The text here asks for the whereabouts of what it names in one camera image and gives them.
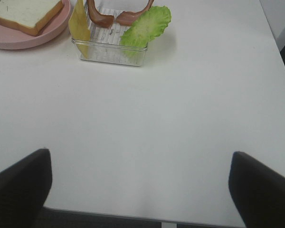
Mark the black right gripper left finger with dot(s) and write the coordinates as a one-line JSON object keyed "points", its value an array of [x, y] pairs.
{"points": [[24, 188]]}

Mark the pink round plate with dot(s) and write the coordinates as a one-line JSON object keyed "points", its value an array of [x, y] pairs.
{"points": [[12, 39]]}

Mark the curved bacon strip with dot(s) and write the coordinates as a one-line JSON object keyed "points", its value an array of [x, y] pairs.
{"points": [[127, 18]]}

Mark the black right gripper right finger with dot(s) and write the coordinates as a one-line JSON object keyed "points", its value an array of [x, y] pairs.
{"points": [[257, 191]]}

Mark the bread slice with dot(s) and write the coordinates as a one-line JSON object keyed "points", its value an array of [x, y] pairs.
{"points": [[28, 16]]}

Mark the yellow cheese slice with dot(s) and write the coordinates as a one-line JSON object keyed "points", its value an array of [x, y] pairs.
{"points": [[78, 26]]}

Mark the clear plastic ingredients box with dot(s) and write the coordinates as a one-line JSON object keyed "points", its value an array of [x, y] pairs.
{"points": [[104, 45]]}

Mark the green lettuce leaf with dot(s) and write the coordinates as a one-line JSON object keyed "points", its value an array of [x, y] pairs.
{"points": [[150, 25]]}

